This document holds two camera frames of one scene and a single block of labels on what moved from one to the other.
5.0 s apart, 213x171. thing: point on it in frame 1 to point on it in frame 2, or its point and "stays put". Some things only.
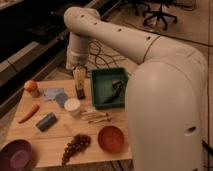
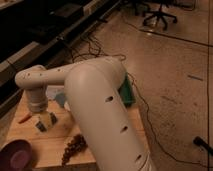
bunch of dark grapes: [77, 145] stays put
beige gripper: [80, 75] to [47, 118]
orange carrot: [33, 110] stays put
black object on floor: [208, 147] stays put
